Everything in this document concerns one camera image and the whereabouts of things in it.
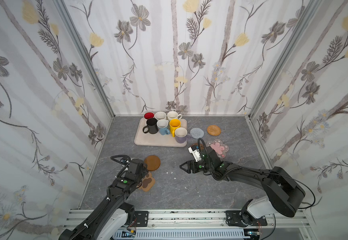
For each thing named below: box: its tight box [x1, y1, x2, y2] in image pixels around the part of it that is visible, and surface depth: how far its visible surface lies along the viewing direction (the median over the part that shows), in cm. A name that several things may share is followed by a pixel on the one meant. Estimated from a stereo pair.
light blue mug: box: [156, 119, 170, 136], surface depth 103 cm
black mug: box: [142, 118, 159, 135], surface depth 107 cm
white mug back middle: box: [154, 111, 167, 121], surface depth 113 cm
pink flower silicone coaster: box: [206, 139, 229, 159], surface depth 104 cm
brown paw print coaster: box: [139, 171, 156, 192], surface depth 87 cm
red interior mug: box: [143, 111, 155, 120], surface depth 113 cm
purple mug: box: [175, 127, 192, 144], surface depth 104 cm
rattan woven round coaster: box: [206, 124, 222, 136], surface depth 113 cm
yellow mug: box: [169, 119, 182, 138], surface depth 104 cm
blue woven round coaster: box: [190, 128, 205, 139], surface depth 113 cm
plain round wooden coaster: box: [144, 155, 161, 171], surface depth 95 cm
